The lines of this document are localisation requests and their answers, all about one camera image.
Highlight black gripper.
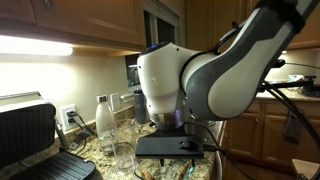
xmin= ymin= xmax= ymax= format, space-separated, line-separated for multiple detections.
xmin=146 ymin=128 xmax=198 ymax=168

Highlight clear glass rectangular bowl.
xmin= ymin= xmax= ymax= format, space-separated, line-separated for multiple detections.
xmin=133 ymin=158 xmax=198 ymax=180

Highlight stainless dishwasher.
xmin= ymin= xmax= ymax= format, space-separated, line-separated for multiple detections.
xmin=210 ymin=149 xmax=224 ymax=180

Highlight clear drinking glass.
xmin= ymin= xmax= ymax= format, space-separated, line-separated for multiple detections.
xmin=107 ymin=119 xmax=139 ymax=176

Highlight clear bottle white cap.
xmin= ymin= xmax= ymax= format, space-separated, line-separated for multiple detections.
xmin=95 ymin=94 xmax=116 ymax=156

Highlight wooden lower cabinets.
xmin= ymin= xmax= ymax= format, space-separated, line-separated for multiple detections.
xmin=226 ymin=99 xmax=320 ymax=164

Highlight dark kitchen window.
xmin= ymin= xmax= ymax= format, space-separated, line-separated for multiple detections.
xmin=124 ymin=9 xmax=183 ymax=93

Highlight black power adapter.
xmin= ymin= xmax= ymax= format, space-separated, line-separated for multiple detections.
xmin=68 ymin=129 xmax=94 ymax=152

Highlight dark hanging dish towel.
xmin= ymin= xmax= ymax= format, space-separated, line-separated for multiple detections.
xmin=283 ymin=107 xmax=305 ymax=145

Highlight light wooden stool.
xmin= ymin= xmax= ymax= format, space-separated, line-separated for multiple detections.
xmin=291 ymin=158 xmax=320 ymax=180

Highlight teal white box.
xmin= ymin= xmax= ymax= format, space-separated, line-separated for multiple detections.
xmin=288 ymin=74 xmax=305 ymax=83

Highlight wooden corner upper cabinet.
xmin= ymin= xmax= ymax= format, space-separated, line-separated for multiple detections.
xmin=184 ymin=0 xmax=320 ymax=51

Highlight black panini grill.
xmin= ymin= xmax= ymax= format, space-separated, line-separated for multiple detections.
xmin=0 ymin=91 xmax=104 ymax=180

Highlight bright under-cabinet light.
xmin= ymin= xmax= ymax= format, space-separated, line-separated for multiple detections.
xmin=0 ymin=34 xmax=74 ymax=57

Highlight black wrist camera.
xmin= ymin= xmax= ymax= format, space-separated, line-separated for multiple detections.
xmin=134 ymin=134 xmax=205 ymax=160

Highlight white switch plate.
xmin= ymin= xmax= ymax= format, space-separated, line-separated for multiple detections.
xmin=109 ymin=92 xmax=121 ymax=112

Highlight black plug with cord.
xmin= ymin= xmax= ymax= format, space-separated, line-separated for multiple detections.
xmin=65 ymin=110 xmax=98 ymax=138

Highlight white wall outlet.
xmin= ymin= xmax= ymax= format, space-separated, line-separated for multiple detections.
xmin=59 ymin=104 xmax=79 ymax=132

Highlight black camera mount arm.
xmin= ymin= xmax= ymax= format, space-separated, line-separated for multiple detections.
xmin=259 ymin=75 xmax=318 ymax=98

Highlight black stereo camera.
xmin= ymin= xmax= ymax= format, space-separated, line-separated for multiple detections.
xmin=272 ymin=58 xmax=287 ymax=68

